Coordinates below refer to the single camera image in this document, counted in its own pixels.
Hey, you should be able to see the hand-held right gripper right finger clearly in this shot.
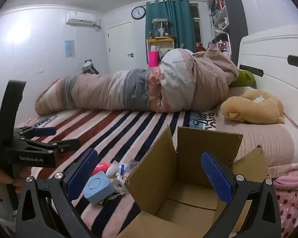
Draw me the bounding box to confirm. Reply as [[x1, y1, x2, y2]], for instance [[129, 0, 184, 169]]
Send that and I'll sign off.
[[201, 151, 282, 238]]

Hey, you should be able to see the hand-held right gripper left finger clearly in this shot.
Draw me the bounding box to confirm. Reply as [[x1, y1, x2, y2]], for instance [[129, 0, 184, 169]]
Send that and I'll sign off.
[[15, 148, 100, 238]]

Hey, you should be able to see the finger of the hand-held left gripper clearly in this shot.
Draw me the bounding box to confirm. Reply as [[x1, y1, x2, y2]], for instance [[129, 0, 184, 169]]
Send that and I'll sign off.
[[22, 138, 81, 158], [14, 126, 57, 139]]

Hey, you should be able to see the brown cardboard box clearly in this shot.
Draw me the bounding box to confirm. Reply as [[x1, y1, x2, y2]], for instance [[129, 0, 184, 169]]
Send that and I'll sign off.
[[117, 125, 272, 238]]

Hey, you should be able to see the light blue square device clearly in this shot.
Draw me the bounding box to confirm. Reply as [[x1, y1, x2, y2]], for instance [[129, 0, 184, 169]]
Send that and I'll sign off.
[[83, 173, 116, 204]]

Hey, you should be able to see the small red round object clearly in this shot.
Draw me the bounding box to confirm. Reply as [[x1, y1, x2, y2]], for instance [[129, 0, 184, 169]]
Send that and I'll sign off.
[[93, 162, 112, 175]]

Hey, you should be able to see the red navy striped blanket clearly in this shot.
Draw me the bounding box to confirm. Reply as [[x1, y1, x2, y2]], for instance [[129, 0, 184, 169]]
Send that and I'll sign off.
[[15, 109, 216, 238]]

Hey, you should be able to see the small white bottle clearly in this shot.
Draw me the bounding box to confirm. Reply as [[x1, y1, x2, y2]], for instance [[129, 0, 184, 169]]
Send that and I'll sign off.
[[107, 161, 120, 177]]

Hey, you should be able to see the clear plastic wrapper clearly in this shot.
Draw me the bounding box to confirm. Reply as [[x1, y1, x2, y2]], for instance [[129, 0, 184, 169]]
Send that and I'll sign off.
[[127, 159, 140, 173]]

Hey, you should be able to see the pink ribbed pillow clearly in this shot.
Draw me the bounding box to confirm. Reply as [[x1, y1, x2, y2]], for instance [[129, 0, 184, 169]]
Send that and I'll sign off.
[[215, 87, 298, 176]]

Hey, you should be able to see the small pink bag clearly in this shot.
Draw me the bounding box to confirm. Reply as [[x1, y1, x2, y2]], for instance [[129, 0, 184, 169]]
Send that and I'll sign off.
[[272, 170, 298, 191]]

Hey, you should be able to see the rolled pink grey quilt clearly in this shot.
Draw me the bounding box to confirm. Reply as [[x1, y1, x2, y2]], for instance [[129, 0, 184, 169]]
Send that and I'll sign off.
[[34, 43, 240, 116]]

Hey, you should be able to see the tan plush toy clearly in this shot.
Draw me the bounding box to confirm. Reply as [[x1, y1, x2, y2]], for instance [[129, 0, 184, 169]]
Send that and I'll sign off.
[[220, 89, 285, 124]]

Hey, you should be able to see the pink polka dot cloth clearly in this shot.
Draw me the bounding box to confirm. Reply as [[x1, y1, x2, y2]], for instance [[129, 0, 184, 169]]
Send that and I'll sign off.
[[274, 188, 298, 238]]

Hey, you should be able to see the green plush toy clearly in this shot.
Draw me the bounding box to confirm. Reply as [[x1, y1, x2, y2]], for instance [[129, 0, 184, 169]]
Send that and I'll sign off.
[[228, 69, 256, 88]]

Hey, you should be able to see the white door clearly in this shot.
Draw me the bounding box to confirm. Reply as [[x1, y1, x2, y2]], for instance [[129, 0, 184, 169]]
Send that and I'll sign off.
[[107, 21, 136, 73]]

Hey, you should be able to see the bright pink paper bag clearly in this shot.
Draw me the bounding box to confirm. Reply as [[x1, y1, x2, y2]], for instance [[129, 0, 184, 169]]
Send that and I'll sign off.
[[149, 51, 161, 68]]

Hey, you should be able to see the white bed headboard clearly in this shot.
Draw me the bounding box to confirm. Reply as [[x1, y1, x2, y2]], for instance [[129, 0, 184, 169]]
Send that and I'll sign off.
[[237, 25, 298, 139]]

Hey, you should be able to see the yellow side table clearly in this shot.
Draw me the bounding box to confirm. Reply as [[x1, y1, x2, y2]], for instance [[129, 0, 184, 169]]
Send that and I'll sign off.
[[146, 37, 175, 67]]

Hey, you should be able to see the glass display case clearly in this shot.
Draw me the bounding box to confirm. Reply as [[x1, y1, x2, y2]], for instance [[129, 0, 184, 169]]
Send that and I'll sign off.
[[151, 18, 170, 39]]

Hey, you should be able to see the window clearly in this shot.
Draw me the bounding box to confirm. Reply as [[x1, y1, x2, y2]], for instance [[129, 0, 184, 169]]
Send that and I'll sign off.
[[189, 4, 201, 44]]

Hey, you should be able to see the teal curtain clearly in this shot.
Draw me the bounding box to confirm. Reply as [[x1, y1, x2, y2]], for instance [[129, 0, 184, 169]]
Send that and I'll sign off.
[[145, 0, 196, 51]]

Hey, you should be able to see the dark tall bookshelf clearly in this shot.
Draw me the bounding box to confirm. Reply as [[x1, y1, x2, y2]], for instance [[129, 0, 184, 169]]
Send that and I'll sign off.
[[207, 0, 249, 66]]

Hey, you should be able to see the light blue wall poster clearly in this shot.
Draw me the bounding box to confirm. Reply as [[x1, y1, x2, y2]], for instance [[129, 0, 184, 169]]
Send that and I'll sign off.
[[65, 40, 75, 57]]

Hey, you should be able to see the white wall air conditioner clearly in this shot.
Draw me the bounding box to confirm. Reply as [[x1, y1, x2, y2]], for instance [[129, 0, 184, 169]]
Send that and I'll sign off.
[[65, 11, 102, 31]]

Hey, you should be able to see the round black wall clock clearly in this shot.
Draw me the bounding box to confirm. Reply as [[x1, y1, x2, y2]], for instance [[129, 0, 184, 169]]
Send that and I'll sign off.
[[131, 6, 146, 20]]

